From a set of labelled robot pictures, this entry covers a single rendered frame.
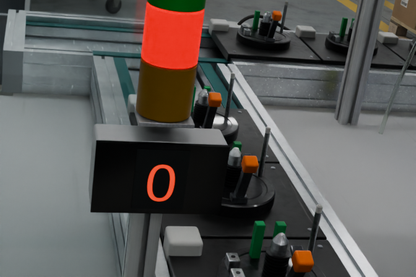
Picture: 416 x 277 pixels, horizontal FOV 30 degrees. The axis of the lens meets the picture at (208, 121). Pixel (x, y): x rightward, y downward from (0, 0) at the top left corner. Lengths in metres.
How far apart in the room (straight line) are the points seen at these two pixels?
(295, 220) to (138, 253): 0.43
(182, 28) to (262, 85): 1.24
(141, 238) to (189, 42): 0.22
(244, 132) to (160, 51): 0.79
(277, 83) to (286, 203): 0.72
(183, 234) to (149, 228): 0.27
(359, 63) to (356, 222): 0.51
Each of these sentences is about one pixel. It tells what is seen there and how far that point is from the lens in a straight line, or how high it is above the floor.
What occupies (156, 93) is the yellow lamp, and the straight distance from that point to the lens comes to 0.67.
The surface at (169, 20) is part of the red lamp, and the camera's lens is 0.65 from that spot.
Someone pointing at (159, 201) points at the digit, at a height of 1.18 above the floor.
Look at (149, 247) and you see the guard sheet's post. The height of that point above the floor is 1.11.
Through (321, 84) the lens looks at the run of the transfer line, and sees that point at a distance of 1.93.
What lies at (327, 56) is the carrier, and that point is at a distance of 2.00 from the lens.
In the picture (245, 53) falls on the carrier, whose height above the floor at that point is 0.97.
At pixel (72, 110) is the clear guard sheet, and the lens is 0.73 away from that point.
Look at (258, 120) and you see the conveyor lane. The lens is 1.53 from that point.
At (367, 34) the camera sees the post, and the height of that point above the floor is 1.08.
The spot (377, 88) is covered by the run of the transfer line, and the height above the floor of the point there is 0.92.
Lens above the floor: 1.52
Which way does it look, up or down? 22 degrees down
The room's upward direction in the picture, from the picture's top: 8 degrees clockwise
